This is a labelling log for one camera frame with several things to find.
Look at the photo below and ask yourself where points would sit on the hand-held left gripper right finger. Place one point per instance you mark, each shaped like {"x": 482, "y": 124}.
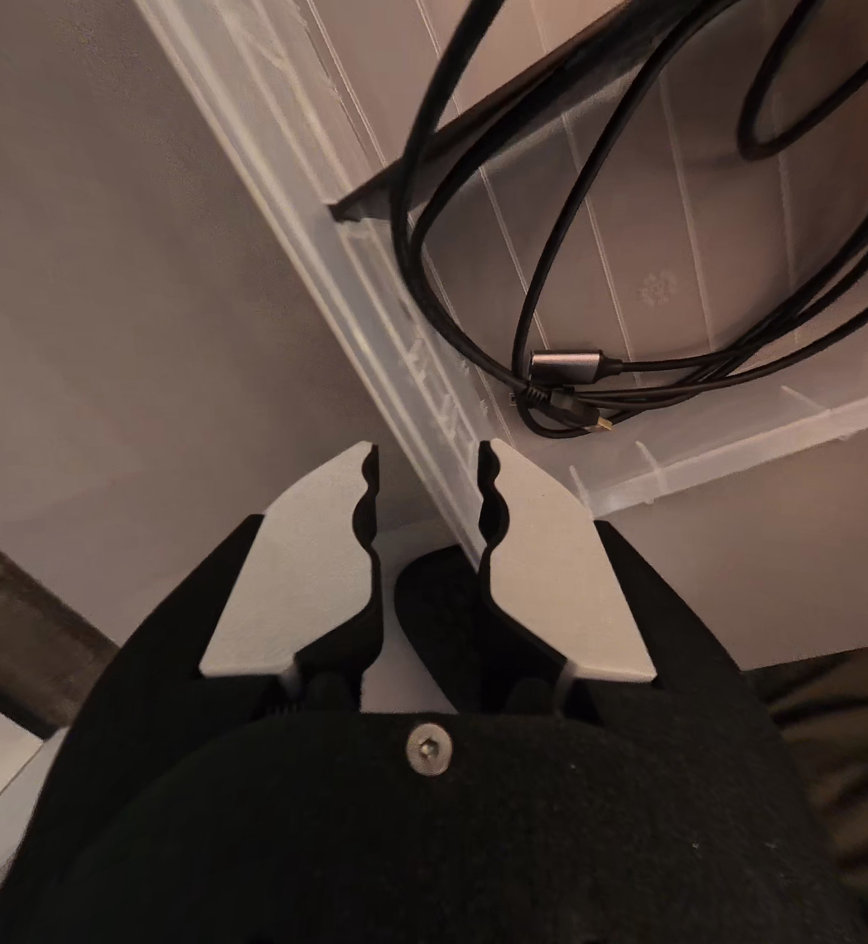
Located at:
{"x": 567, "y": 590}

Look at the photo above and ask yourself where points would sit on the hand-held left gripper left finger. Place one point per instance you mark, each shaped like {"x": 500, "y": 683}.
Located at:
{"x": 286, "y": 590}

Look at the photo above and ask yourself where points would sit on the clear plastic bin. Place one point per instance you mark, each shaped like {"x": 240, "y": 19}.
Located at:
{"x": 788, "y": 295}

